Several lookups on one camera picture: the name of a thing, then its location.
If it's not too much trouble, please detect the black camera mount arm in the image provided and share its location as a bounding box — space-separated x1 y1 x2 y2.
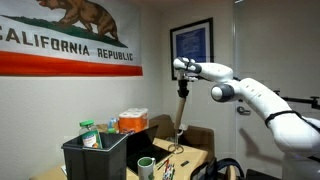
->
273 89 320 111

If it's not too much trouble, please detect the black framed blue picture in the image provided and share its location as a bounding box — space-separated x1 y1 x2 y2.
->
169 17 215 81

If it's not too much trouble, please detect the grey plastic bin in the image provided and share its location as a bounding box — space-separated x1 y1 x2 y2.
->
61 132 130 180

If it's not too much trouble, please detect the California Republic bear flag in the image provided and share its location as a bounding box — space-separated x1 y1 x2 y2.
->
0 0 144 77

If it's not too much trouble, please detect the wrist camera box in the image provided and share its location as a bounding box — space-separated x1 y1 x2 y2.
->
185 75 200 83

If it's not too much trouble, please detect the blue white pen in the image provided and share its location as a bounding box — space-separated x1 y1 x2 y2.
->
163 165 174 180

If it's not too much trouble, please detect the green lid plastic bottle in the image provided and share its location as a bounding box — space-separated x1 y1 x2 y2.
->
78 119 103 150

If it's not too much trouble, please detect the silver door handle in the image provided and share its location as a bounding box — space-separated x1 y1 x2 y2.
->
236 106 252 117

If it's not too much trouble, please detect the teal white pen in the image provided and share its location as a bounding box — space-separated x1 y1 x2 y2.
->
168 166 177 180

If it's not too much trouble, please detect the silver paper towel holder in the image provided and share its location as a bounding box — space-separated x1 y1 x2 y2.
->
167 128 185 155

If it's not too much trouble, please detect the orange white paper towel package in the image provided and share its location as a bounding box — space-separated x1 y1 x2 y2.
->
118 107 149 135

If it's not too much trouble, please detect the white green mug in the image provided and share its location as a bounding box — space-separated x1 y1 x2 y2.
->
137 156 157 180

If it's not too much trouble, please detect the black blue backpack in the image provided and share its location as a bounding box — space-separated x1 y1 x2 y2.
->
189 157 246 180

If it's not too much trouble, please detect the brown cardboard paper towel roll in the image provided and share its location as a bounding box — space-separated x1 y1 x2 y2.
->
173 96 188 131

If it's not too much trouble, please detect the black laptop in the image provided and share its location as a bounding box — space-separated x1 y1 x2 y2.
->
125 124 173 175

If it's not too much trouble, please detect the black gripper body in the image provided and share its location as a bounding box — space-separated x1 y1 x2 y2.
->
177 79 191 93

